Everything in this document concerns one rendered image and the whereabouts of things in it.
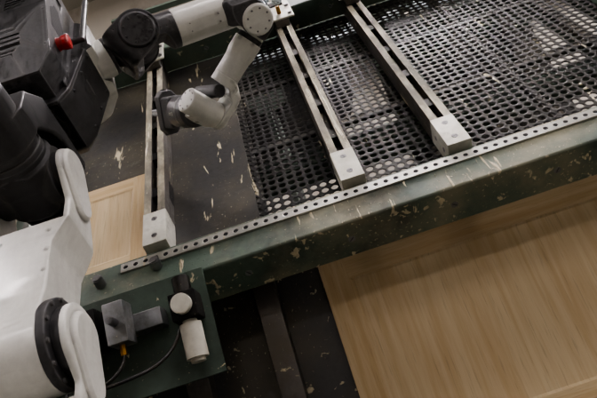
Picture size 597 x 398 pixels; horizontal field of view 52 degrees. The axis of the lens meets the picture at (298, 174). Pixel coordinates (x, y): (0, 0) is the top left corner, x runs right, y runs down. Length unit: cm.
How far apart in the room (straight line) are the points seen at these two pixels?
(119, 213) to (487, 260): 101
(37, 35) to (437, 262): 108
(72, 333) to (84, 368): 5
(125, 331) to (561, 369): 101
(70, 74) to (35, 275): 46
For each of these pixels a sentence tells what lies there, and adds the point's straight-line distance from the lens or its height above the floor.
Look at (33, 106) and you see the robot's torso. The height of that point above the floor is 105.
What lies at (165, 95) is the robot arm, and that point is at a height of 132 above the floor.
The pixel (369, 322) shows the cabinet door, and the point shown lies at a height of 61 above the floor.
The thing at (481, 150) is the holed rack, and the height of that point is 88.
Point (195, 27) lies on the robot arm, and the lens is 149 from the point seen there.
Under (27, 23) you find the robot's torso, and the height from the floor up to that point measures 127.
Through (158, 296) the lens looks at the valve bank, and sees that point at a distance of 146.
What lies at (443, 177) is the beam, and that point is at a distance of 149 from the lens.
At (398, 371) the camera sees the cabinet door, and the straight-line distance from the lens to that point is 161.
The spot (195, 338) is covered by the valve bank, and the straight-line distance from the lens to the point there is 136.
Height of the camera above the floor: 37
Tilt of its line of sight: 23 degrees up
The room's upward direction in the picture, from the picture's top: 18 degrees counter-clockwise
